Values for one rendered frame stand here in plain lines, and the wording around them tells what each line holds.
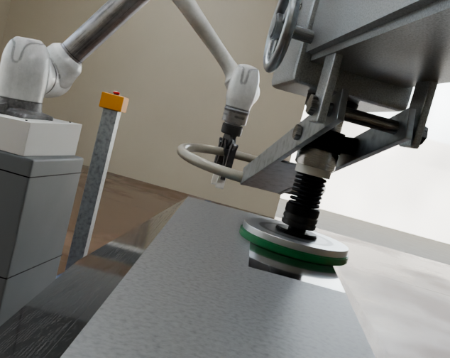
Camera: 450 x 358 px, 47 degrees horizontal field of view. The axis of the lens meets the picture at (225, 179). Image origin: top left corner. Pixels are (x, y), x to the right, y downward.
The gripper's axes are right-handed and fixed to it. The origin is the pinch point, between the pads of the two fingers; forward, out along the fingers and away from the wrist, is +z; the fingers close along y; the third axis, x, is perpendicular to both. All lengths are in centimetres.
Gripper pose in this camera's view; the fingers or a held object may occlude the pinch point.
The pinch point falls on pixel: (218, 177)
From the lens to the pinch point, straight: 188.2
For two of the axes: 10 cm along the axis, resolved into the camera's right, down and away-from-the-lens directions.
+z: -2.5, 9.5, 1.7
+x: 9.1, 1.7, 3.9
